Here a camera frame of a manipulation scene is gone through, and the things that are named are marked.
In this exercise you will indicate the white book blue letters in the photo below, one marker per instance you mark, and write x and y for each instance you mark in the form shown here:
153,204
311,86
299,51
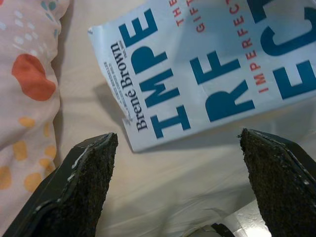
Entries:
209,61

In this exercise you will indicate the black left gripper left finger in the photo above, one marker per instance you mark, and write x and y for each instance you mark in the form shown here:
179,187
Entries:
74,197

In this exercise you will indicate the beige sheeted mattress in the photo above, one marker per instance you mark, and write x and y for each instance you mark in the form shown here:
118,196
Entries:
172,177

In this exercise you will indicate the pink pillow orange blotches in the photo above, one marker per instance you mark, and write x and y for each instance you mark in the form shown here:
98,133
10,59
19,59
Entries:
27,98

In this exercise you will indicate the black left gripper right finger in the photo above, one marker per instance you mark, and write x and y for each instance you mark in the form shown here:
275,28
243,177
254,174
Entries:
284,197

